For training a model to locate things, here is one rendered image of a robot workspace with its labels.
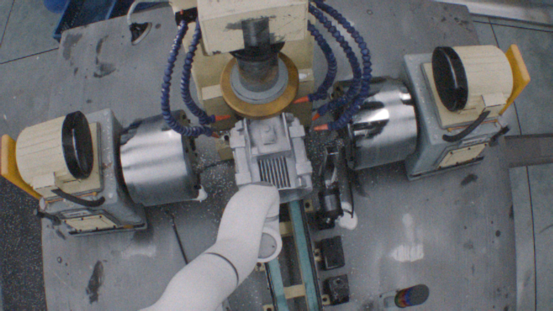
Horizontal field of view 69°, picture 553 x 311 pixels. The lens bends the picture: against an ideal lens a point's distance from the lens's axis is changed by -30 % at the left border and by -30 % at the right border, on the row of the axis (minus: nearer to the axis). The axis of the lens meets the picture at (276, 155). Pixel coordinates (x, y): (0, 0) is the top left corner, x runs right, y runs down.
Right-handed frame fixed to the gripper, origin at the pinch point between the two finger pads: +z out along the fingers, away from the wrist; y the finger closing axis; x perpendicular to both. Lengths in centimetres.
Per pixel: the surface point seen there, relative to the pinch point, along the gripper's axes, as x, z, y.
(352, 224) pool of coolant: -19.4, 21.8, 27.7
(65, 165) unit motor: 22, -14, -49
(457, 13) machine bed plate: 46, 60, 98
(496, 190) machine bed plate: -22, 20, 87
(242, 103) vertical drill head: 26.4, -13.2, 1.5
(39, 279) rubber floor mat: -56, 92, -136
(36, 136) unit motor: 31, -13, -58
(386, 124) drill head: 13.6, 0.6, 36.9
